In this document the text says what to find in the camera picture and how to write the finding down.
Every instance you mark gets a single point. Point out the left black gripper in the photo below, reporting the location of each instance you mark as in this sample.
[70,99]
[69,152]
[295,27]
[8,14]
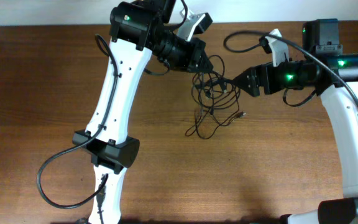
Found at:
[198,55]

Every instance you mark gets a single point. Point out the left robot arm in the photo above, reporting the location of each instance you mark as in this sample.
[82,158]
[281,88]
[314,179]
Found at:
[138,31]

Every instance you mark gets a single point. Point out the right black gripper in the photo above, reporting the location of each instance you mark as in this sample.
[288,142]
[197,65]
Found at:
[263,79]

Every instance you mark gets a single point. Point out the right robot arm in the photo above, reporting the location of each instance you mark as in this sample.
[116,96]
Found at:
[333,76]

